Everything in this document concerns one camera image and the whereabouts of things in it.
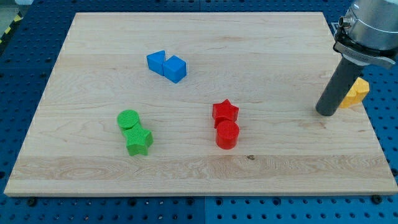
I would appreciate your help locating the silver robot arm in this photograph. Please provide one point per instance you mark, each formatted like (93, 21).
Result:
(367, 33)

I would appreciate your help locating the blue cube block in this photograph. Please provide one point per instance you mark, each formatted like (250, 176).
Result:
(175, 69)

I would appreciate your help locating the blue triangle block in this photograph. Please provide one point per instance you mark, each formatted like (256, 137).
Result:
(155, 62)

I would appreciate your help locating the light wooden board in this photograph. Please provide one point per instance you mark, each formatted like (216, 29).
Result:
(272, 65)

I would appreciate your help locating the red star block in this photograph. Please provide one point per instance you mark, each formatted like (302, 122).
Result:
(224, 111)

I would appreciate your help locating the red cylinder block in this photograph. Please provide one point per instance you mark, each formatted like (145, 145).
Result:
(227, 133)

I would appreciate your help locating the green star block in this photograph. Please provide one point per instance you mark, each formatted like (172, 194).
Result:
(138, 140)

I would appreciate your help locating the green cylinder block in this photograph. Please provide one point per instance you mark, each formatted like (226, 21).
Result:
(127, 119)

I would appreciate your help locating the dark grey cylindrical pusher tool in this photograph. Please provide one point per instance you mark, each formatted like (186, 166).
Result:
(337, 88)

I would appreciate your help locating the yellow heart block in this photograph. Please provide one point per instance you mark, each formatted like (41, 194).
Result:
(356, 94)

